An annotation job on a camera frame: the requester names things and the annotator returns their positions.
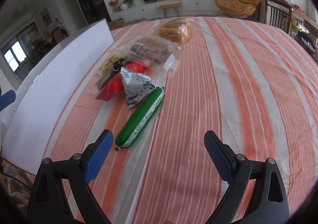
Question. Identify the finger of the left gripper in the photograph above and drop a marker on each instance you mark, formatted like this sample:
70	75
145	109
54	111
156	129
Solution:
7	99

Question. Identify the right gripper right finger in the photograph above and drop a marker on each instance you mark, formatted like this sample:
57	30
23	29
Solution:
268	201

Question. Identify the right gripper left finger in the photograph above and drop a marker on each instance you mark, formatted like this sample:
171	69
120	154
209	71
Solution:
48	202

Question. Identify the green sausage snack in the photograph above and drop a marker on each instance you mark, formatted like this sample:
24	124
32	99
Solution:
137	122

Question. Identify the red triangular snack bag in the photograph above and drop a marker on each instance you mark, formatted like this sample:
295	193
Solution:
115	85

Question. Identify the blue white triangular snack bag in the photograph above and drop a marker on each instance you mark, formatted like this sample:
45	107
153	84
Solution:
136	86

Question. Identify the dark long snack bar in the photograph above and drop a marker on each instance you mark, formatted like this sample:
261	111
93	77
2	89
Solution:
102	81

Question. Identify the yellow green rice cracker pack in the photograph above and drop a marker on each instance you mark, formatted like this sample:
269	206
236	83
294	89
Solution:
107	65

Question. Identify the small dark brown snack packet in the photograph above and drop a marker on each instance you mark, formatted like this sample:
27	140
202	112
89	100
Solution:
120	63

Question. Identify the orange striped tablecloth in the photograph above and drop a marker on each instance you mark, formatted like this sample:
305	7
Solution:
250	83

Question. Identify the clear bag of brown biscuits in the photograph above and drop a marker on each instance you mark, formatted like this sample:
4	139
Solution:
151	51

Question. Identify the red flower arrangement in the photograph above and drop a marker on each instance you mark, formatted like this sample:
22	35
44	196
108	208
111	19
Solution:
113	5

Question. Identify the white round vase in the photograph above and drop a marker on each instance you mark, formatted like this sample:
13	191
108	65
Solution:
123	6

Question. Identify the green plant left of TV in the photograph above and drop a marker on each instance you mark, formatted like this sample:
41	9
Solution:
130	3

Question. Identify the bagged yellow bread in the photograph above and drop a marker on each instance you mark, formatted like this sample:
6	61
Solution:
178	31

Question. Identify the wooden bench stool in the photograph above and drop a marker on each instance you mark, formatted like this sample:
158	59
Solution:
175	6

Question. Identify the dark wooden chair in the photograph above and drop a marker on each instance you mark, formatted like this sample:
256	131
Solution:
279	15

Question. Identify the white TV cabinet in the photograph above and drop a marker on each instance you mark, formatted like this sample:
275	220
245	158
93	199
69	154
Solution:
151	11

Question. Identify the orange lounge chair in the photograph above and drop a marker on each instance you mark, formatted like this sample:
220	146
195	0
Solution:
237	8

